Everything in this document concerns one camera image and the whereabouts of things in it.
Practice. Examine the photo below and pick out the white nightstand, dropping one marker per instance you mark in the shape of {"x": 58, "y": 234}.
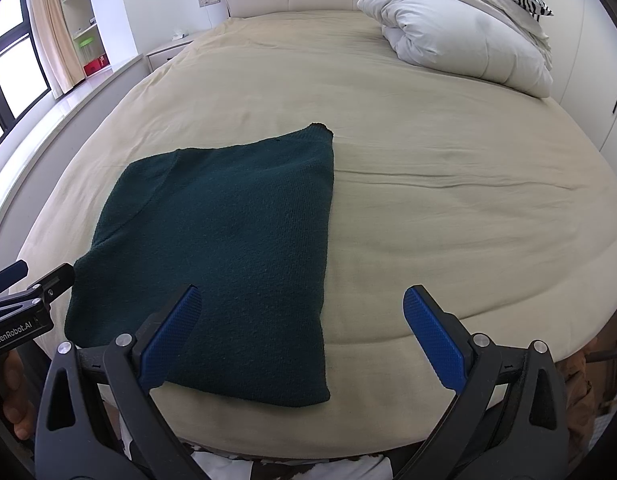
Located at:
{"x": 171, "y": 52}

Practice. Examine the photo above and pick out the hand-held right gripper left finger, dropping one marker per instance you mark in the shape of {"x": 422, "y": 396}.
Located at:
{"x": 168, "y": 340}

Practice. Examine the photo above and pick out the person's left hand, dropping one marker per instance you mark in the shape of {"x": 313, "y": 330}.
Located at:
{"x": 13, "y": 390}

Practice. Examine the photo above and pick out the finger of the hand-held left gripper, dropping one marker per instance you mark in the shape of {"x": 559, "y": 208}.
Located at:
{"x": 8, "y": 276}
{"x": 53, "y": 287}

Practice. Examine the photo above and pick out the bed with beige sheet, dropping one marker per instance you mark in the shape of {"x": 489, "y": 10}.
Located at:
{"x": 438, "y": 185}

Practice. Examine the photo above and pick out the white folded duvet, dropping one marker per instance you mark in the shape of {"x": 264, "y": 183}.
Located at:
{"x": 463, "y": 35}

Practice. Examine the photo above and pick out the white window sill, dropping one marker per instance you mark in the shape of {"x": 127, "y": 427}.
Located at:
{"x": 63, "y": 120}

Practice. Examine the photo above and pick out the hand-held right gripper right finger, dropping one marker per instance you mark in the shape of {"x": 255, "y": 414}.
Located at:
{"x": 436, "y": 340}

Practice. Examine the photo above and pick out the white wardrobe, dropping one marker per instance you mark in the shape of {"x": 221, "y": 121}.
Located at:
{"x": 588, "y": 50}

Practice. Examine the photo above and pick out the person's printed clothing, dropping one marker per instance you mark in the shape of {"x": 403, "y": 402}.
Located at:
{"x": 288, "y": 467}

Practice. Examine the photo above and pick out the black framed window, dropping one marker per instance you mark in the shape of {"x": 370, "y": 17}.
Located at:
{"x": 13, "y": 70}

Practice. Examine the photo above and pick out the green lidded container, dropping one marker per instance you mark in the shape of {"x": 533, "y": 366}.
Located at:
{"x": 87, "y": 47}

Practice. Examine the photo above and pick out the dark green towel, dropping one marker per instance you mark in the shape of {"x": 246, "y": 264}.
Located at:
{"x": 228, "y": 240}

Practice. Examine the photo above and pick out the beige curtain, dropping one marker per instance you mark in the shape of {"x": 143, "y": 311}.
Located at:
{"x": 53, "y": 30}

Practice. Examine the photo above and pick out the red storage box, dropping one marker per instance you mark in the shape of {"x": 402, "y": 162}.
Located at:
{"x": 96, "y": 66}

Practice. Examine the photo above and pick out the white wall shelf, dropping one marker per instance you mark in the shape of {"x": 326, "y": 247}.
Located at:
{"x": 83, "y": 5}

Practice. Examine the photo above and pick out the wall socket panel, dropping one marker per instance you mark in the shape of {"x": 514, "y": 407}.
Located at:
{"x": 209, "y": 0}

